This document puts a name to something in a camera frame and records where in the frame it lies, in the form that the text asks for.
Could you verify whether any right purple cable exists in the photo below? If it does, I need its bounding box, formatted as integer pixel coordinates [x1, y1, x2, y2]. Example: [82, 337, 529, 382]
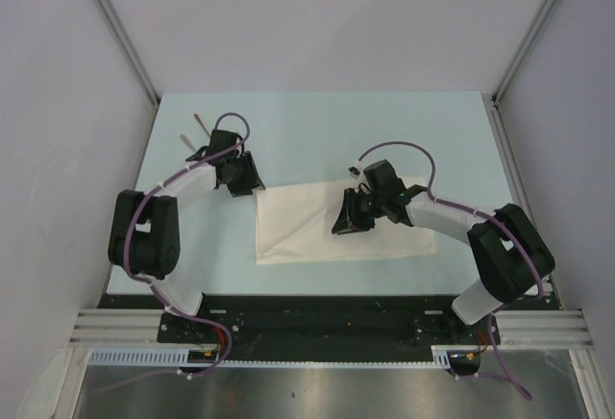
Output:
[357, 140, 547, 401]

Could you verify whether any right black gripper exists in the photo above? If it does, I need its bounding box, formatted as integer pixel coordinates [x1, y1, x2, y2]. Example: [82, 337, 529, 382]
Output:
[332, 187, 386, 235]

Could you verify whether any white slotted cable duct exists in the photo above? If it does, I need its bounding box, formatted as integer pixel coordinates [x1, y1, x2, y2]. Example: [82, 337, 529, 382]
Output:
[88, 346, 486, 370]

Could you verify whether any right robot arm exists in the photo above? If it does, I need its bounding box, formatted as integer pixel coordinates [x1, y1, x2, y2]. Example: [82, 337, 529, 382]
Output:
[332, 160, 555, 343]

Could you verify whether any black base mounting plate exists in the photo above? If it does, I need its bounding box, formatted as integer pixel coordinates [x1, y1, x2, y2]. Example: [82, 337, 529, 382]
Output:
[98, 293, 561, 365]

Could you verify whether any copper spoon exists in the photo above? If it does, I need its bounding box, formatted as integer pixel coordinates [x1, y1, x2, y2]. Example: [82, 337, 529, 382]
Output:
[193, 113, 210, 136]

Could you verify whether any aluminium cross rail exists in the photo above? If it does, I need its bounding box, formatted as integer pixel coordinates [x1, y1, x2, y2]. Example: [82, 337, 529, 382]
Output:
[70, 309, 594, 350]

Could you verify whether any purple cable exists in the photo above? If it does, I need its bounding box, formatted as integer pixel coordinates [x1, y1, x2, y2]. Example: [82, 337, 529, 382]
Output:
[357, 140, 547, 401]
[125, 112, 254, 391]

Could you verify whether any left aluminium frame post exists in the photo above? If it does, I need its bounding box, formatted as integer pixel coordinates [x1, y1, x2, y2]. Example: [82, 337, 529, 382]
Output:
[93, 0, 161, 110]

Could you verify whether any silver fork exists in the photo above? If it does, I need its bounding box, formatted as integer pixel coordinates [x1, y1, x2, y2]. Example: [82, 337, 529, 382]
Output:
[180, 134, 199, 155]

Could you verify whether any right aluminium frame post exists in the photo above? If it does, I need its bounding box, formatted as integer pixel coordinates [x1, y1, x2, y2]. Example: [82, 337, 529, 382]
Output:
[491, 0, 560, 107]

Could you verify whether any white cloth napkin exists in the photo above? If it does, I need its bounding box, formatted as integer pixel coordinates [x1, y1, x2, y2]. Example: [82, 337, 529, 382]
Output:
[256, 180, 437, 265]

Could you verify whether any aluminium frame post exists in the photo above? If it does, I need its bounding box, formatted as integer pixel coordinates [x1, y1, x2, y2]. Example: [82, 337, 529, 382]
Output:
[491, 0, 560, 107]
[93, 0, 161, 110]

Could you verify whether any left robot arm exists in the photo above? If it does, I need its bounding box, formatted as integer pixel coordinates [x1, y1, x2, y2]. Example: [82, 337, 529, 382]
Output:
[108, 129, 264, 342]

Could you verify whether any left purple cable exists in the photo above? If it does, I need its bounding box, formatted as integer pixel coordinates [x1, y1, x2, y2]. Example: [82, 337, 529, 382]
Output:
[125, 112, 254, 391]

